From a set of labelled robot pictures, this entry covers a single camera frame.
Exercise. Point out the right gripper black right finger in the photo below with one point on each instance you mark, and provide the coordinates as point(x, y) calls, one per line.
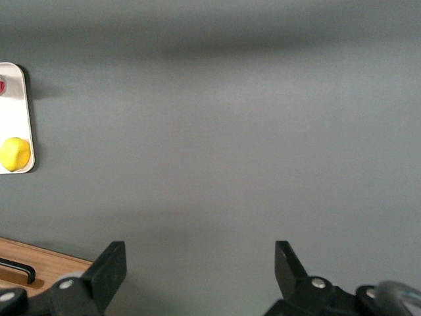
point(289, 270)

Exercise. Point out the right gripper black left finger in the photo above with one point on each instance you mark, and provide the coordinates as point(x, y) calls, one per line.
point(108, 273)

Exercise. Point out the white plastic tray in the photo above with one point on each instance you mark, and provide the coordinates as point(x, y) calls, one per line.
point(13, 115)

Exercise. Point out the wooden two-drawer cabinet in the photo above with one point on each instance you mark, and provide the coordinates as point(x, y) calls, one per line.
point(75, 261)

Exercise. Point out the lower wooden drawer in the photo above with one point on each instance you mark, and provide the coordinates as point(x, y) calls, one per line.
point(52, 266)

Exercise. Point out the yellow lemon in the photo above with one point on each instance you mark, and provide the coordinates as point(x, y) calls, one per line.
point(14, 154)

